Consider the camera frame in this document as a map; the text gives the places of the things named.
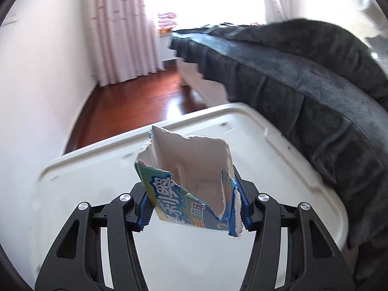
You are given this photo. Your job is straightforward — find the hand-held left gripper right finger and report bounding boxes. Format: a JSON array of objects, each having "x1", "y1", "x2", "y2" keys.
[{"x1": 232, "y1": 170, "x2": 355, "y2": 291}]

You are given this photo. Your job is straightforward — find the folded pink blankets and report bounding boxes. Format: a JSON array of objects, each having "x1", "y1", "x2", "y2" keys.
[{"x1": 158, "y1": 11, "x2": 178, "y2": 30}]

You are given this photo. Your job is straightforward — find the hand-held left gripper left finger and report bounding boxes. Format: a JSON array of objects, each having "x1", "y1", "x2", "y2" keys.
[{"x1": 35, "y1": 182, "x2": 153, "y2": 291}]

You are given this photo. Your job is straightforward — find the white bedding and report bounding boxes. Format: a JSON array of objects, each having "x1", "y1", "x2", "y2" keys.
[{"x1": 356, "y1": 0, "x2": 388, "y2": 67}]

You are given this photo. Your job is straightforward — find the white bed frame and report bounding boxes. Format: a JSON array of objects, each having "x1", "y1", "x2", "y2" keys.
[{"x1": 176, "y1": 57, "x2": 230, "y2": 108}]

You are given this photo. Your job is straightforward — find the torn blue white carton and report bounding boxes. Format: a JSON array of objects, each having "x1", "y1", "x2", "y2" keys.
[{"x1": 135, "y1": 125, "x2": 245, "y2": 237}]

